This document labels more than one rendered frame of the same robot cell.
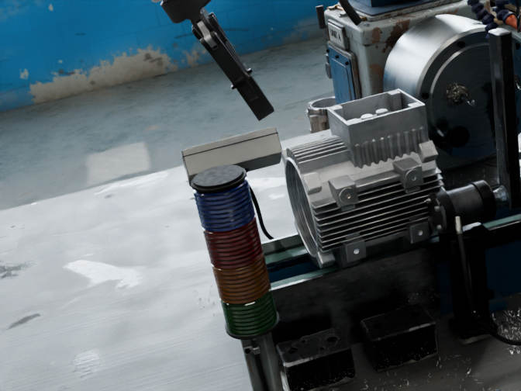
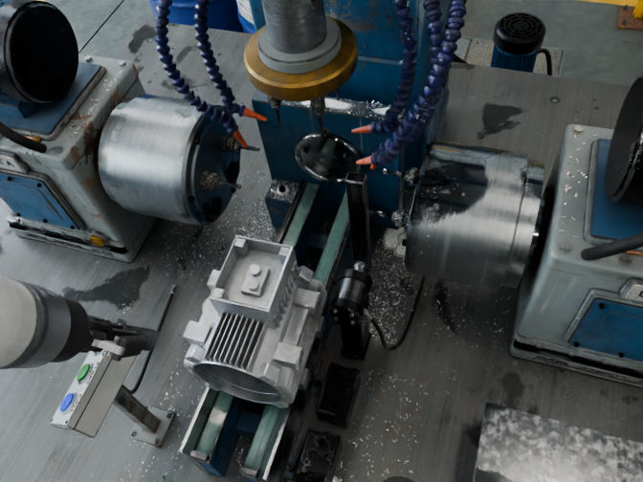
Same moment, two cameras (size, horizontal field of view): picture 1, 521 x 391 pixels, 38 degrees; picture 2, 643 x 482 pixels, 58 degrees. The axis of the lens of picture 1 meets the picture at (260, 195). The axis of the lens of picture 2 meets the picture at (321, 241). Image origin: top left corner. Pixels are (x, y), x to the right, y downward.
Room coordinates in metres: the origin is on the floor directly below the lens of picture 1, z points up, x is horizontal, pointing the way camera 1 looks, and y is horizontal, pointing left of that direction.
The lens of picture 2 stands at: (0.71, 0.15, 1.91)
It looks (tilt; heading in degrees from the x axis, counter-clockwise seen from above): 55 degrees down; 303
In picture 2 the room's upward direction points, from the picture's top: 10 degrees counter-clockwise
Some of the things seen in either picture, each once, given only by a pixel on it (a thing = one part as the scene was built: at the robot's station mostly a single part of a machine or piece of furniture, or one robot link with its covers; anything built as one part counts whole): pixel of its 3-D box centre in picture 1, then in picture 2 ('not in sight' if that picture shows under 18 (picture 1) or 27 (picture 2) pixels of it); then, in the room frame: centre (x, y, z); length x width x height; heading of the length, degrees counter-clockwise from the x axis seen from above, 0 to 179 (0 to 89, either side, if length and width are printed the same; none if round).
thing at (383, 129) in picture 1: (377, 128); (255, 282); (1.08, -0.19, 1.11); 0.12 x 0.11 x 0.07; 99
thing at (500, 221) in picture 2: not in sight; (485, 218); (0.78, -0.50, 1.04); 0.41 x 0.25 x 0.25; 7
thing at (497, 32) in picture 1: (505, 122); (359, 227); (0.96, -0.35, 1.12); 0.04 x 0.03 x 0.26; 97
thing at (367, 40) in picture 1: (404, 77); (70, 154); (1.70, -0.39, 0.99); 0.35 x 0.31 x 0.37; 7
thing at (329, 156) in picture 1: (361, 191); (258, 329); (1.07, -0.16, 1.02); 0.20 x 0.19 x 0.19; 99
